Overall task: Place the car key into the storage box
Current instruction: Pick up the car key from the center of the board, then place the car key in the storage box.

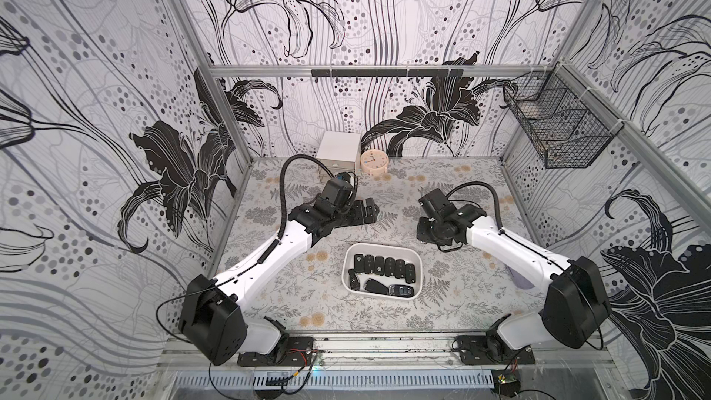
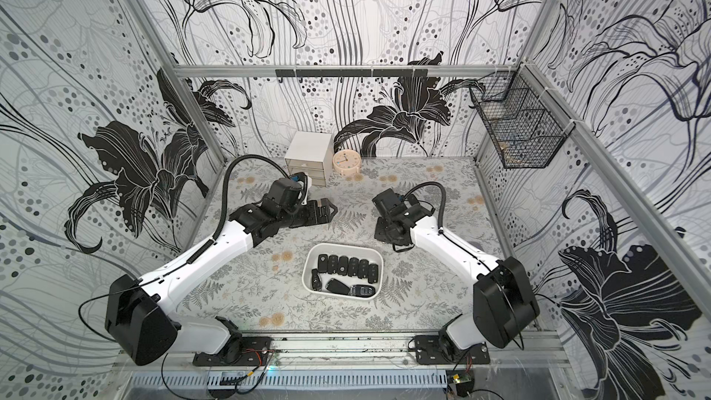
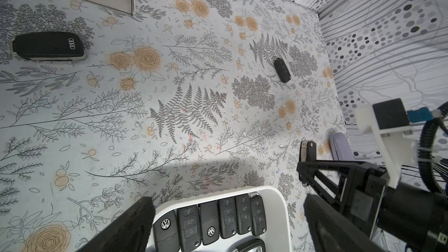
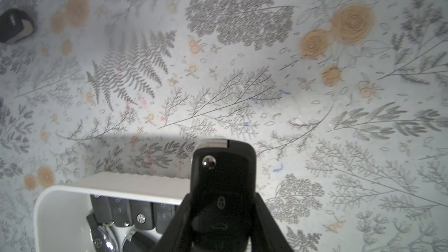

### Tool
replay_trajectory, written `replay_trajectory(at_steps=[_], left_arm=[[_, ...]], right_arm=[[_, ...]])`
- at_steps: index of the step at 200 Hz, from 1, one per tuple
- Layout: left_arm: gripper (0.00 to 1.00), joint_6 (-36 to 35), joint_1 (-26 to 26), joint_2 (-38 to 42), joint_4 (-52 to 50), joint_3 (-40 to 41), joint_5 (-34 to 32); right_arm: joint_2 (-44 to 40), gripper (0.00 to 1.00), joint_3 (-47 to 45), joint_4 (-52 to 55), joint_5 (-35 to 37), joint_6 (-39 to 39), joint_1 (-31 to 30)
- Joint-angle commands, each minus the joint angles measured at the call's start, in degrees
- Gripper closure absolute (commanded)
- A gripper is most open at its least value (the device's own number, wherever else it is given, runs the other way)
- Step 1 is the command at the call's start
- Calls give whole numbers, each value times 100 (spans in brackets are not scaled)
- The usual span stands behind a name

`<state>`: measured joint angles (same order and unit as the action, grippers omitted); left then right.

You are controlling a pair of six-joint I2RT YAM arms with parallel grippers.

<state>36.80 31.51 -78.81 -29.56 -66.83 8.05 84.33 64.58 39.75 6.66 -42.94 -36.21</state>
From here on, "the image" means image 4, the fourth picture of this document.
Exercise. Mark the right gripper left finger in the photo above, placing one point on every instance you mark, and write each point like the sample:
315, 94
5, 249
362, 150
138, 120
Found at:
178, 236

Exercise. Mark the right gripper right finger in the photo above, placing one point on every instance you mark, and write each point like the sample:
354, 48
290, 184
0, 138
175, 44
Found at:
265, 234

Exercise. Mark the black flip key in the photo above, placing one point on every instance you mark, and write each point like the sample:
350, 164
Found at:
101, 209
222, 195

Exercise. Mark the black mercedes key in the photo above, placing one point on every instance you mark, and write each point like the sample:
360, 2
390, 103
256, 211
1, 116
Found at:
102, 236

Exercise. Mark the white rectangular storage tray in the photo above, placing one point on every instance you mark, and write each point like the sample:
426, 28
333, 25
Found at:
60, 212

